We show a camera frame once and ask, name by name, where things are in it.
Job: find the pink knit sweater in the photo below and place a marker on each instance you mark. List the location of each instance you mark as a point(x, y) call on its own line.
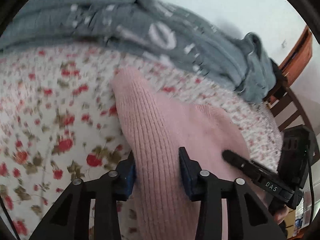
point(162, 135)

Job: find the grey knitted garment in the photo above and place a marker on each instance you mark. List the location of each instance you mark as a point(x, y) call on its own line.
point(140, 30)

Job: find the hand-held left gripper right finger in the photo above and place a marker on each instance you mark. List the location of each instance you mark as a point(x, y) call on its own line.
point(189, 185)

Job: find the wooden chair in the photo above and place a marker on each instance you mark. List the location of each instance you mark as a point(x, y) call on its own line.
point(287, 102)

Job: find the orange wooden door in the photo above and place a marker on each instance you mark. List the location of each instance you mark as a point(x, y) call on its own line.
point(297, 55)

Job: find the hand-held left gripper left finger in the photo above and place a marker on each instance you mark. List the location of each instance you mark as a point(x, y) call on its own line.
point(128, 180)

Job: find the floral bed sheet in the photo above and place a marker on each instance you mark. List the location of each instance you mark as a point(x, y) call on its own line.
point(57, 110)

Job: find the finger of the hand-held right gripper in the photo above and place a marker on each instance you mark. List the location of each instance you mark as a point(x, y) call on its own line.
point(240, 162)

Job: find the person's right hand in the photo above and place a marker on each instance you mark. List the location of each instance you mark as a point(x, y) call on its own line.
point(280, 216)

